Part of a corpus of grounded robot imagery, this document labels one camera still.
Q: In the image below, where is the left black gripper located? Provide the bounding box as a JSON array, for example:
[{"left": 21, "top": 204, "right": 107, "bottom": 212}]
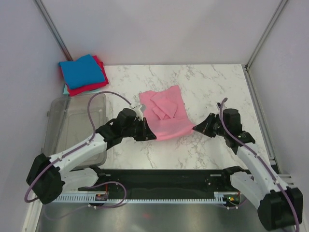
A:
[{"left": 122, "top": 117, "right": 156, "bottom": 141}]

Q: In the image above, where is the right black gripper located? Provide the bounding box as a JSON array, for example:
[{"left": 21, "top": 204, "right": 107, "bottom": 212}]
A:
[{"left": 193, "top": 113, "right": 229, "bottom": 138}]

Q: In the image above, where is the pink t shirt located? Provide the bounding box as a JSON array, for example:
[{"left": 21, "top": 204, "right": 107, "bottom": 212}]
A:
[{"left": 139, "top": 85, "right": 195, "bottom": 141}]

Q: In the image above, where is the clear plastic bin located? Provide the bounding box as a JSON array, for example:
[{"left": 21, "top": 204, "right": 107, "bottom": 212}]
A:
[{"left": 41, "top": 94, "right": 108, "bottom": 169}]

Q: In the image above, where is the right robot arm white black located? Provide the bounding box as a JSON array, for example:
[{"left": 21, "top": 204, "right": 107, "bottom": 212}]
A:
[{"left": 193, "top": 108, "right": 303, "bottom": 232}]

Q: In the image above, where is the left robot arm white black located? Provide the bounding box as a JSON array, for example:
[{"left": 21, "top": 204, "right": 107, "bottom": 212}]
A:
[{"left": 26, "top": 108, "right": 156, "bottom": 204}]

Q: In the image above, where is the folded red t shirt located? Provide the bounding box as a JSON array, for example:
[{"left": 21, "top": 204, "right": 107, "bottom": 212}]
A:
[{"left": 58, "top": 55, "right": 109, "bottom": 96}]

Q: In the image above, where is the folded blue t shirt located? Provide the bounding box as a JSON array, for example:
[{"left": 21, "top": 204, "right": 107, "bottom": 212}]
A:
[{"left": 59, "top": 55, "right": 105, "bottom": 89}]

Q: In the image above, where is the folded teal t shirt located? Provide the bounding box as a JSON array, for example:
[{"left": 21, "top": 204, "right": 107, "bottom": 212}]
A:
[{"left": 63, "top": 84, "right": 101, "bottom": 96}]

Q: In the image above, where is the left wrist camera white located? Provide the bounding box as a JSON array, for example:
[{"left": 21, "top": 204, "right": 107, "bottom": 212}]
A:
[{"left": 130, "top": 104, "right": 146, "bottom": 120}]

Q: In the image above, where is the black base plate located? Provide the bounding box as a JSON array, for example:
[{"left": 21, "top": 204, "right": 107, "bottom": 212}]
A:
[{"left": 94, "top": 169, "right": 237, "bottom": 200}]

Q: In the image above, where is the white slotted cable duct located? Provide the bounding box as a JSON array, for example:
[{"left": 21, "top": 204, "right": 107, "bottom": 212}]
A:
[{"left": 43, "top": 192, "right": 242, "bottom": 205}]

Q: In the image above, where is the right aluminium frame post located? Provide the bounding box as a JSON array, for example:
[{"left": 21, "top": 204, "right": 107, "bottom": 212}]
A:
[{"left": 242, "top": 0, "right": 289, "bottom": 72}]

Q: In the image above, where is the aluminium frame post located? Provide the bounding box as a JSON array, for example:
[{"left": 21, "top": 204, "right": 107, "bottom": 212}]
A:
[
  {"left": 33, "top": 0, "right": 73, "bottom": 61},
  {"left": 242, "top": 0, "right": 289, "bottom": 72}
]

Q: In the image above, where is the left aluminium frame post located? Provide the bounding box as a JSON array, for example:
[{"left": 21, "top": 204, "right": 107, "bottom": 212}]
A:
[{"left": 33, "top": 0, "right": 73, "bottom": 61}]

